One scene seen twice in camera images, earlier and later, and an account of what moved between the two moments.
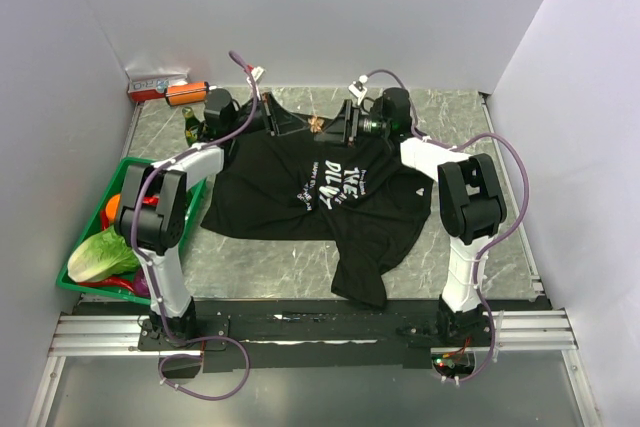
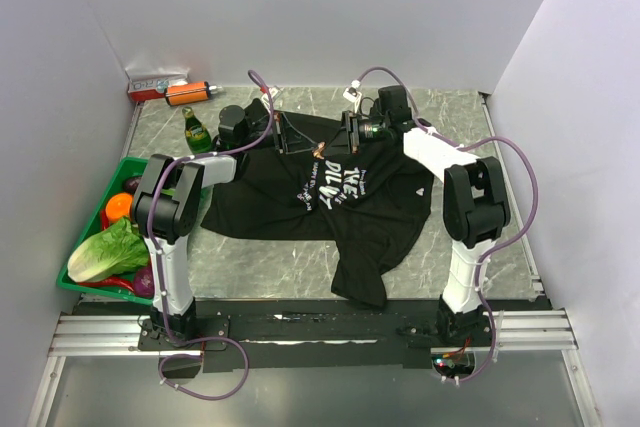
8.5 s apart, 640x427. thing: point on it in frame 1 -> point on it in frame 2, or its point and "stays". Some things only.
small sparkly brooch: (315, 123) -> (318, 153)
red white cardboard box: (146, 86) stays
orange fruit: (113, 206) stays
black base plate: (309, 334) stays
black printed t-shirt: (370, 197) stays
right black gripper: (345, 127) -> (347, 140)
